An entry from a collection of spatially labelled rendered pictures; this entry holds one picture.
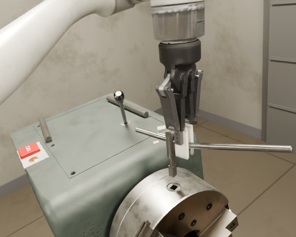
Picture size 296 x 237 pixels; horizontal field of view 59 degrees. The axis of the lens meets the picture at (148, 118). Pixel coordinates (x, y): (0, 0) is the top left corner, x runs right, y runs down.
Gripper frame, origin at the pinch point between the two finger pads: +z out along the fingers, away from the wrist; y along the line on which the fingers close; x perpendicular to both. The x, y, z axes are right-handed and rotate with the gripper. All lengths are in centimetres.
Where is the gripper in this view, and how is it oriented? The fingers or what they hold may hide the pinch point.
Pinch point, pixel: (183, 140)
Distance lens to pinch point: 55.1
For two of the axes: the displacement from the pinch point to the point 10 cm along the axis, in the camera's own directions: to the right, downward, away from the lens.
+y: 6.3, -3.7, 6.8
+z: 1.0, 9.1, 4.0
